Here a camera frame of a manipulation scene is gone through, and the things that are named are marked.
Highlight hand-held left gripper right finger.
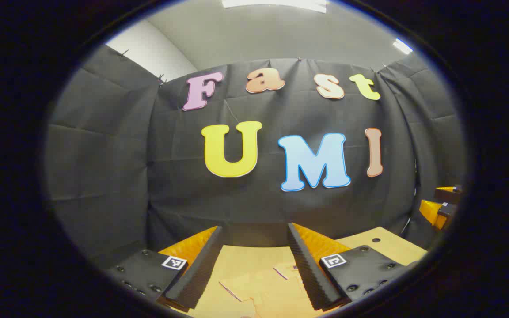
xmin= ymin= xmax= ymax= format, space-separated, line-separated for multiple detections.
xmin=286 ymin=222 xmax=419 ymax=312

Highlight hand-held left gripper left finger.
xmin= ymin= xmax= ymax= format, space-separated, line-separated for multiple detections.
xmin=103 ymin=225 xmax=224 ymax=310

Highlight orange polo T-shirt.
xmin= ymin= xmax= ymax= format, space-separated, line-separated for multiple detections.
xmin=217 ymin=261 xmax=312 ymax=318

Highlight black backdrop cloth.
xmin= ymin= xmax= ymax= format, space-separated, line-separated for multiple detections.
xmin=45 ymin=44 xmax=466 ymax=270

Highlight ceiling light panel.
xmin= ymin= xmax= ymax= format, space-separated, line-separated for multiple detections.
xmin=221 ymin=0 xmax=328 ymax=14
xmin=392 ymin=38 xmax=413 ymax=55

